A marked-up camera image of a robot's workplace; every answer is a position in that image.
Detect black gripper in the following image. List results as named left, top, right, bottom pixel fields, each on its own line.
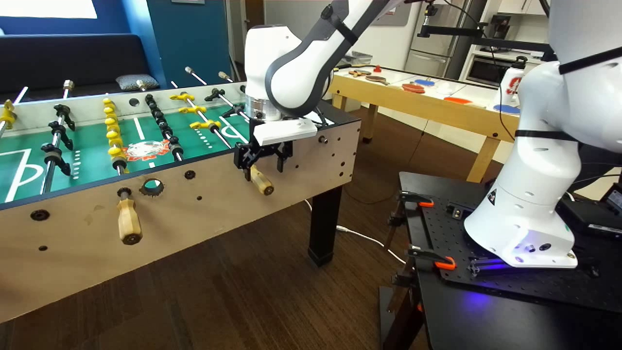
left=233, top=138, right=295, bottom=183

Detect foosball rod three yellow players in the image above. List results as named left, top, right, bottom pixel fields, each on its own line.
left=171, top=64, right=276, bottom=198

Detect foosball rod two black players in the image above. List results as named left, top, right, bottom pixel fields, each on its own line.
left=204, top=70, right=253, bottom=122

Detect foosball table with green field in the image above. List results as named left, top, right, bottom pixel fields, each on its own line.
left=0, top=76, right=361, bottom=325

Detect black foosball table leg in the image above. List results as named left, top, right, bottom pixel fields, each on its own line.
left=307, top=183, right=344, bottom=268

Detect foosball rod five black players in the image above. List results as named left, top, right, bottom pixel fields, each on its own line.
left=134, top=78, right=186, bottom=165

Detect foosball rod three black players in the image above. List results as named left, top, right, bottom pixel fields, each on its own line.
left=39, top=78, right=78, bottom=194

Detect foosball rod two yellow players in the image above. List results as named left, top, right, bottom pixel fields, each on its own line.
left=0, top=85, right=31, bottom=134

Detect gray cushion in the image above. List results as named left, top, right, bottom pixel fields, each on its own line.
left=115, top=72, right=161, bottom=93

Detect light wooden table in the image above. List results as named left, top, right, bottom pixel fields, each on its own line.
left=328, top=62, right=529, bottom=185

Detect dark blue sofa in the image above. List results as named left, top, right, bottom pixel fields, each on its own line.
left=0, top=33, right=161, bottom=101

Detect large blue disc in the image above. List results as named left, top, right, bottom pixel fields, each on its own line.
left=492, top=103, right=523, bottom=118

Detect white microwave oven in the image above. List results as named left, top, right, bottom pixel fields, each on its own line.
left=461, top=43, right=552, bottom=89

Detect white container red logo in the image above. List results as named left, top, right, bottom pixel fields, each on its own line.
left=497, top=66, right=529, bottom=107

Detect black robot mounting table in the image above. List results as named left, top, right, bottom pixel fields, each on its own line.
left=379, top=169, right=622, bottom=350

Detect black electronics box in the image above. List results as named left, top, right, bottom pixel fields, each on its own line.
left=558, top=183, right=622, bottom=239

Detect white floor cable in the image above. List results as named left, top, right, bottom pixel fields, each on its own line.
left=301, top=196, right=410, bottom=268

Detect black clamp orange handle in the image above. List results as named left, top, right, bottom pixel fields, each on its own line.
left=406, top=245, right=459, bottom=274
left=398, top=190, right=437, bottom=214

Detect gray metal shelf frame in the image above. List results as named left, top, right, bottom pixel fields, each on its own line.
left=404, top=0, right=486, bottom=82

